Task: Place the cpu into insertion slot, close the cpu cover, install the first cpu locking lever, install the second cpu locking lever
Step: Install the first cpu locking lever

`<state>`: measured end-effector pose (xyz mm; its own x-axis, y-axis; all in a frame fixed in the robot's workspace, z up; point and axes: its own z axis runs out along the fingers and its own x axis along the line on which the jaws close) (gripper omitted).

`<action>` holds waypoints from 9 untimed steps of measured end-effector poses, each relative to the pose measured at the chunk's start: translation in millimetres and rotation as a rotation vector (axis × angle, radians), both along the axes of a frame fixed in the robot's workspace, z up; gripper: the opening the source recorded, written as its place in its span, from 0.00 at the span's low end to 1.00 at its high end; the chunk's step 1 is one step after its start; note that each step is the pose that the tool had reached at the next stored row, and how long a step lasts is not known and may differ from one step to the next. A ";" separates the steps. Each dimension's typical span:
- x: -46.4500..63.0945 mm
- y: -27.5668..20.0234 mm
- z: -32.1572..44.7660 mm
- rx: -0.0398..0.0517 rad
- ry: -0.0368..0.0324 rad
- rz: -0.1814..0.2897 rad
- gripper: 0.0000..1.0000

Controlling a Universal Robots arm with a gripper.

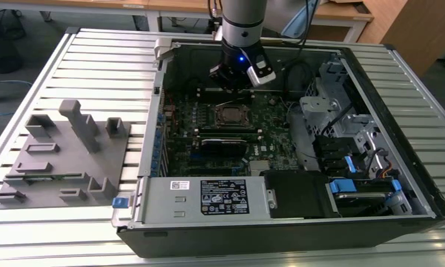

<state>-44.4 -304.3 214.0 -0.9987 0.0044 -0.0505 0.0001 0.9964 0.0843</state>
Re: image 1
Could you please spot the silver CPU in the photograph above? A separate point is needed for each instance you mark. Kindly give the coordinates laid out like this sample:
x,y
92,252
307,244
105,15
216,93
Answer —
x,y
232,113

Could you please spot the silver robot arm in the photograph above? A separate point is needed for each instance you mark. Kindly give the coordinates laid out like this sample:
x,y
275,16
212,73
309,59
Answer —
x,y
241,22

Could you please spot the grey case latch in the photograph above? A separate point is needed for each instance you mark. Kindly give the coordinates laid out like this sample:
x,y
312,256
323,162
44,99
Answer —
x,y
163,47

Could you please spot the wooden desk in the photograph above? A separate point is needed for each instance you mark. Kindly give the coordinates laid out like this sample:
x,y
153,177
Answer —
x,y
171,6
77,2

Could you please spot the green RAM stick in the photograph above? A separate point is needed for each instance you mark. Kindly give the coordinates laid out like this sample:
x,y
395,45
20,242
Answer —
x,y
225,135
40,178

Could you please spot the green motherboard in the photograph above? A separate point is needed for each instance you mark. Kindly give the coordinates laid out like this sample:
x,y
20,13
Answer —
x,y
277,142

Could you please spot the black graphics card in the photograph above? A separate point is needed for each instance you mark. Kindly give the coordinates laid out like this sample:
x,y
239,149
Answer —
x,y
223,148

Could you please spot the silver chipset heat sink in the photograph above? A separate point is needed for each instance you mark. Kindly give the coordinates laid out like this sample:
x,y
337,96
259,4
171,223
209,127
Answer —
x,y
260,165

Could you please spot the silver drive cage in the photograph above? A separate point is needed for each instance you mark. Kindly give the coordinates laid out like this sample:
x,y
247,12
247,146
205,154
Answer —
x,y
369,133

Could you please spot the blue pull tab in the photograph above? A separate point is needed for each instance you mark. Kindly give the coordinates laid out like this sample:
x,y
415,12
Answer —
x,y
351,164

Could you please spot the wooden cabinet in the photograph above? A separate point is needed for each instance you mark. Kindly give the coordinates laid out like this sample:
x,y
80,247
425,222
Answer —
x,y
423,27

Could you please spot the blue disk carrier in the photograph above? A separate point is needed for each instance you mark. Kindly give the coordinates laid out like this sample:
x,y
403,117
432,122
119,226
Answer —
x,y
343,185

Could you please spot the silver power supply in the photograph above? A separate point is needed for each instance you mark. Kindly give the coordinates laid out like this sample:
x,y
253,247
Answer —
x,y
159,205

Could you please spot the grey parts rack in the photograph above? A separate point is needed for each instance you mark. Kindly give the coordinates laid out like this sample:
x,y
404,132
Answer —
x,y
71,162

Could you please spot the blue case latch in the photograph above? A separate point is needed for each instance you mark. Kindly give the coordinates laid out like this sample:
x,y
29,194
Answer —
x,y
119,203

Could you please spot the black round bin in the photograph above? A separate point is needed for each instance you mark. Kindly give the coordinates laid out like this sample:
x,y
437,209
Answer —
x,y
5,64

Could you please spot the black hard disk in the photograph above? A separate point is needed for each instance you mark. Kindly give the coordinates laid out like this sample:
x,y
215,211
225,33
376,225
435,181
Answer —
x,y
360,204

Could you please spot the black PC case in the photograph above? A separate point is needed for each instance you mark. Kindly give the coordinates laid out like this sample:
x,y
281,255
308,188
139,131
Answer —
x,y
244,244

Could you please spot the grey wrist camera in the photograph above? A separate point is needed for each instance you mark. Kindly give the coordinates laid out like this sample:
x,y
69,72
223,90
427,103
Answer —
x,y
216,73

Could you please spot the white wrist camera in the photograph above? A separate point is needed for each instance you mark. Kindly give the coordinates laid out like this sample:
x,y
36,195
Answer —
x,y
261,73

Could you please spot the silver metal bracket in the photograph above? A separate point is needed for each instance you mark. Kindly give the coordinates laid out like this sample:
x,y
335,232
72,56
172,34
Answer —
x,y
315,103

